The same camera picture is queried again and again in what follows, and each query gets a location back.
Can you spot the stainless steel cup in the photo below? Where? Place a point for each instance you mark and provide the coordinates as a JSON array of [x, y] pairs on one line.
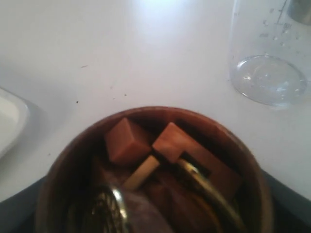
[[300, 11]]

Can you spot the brown wooden cup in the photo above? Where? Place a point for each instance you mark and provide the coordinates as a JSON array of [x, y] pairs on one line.
[[70, 173]]

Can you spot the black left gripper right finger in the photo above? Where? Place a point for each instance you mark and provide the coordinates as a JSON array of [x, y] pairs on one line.
[[292, 210]]

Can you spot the white rectangular tray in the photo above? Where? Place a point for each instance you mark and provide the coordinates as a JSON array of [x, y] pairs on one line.
[[14, 115]]

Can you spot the brown wooden cube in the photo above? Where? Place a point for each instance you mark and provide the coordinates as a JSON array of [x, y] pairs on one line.
[[127, 143]]

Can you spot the pale wooden stick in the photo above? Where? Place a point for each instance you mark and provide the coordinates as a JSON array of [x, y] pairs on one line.
[[141, 174]]

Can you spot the clear plastic shaker cup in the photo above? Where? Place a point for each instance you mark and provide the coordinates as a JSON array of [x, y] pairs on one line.
[[270, 53]]

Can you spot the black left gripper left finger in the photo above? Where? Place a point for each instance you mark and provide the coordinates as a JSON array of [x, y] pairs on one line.
[[18, 207]]

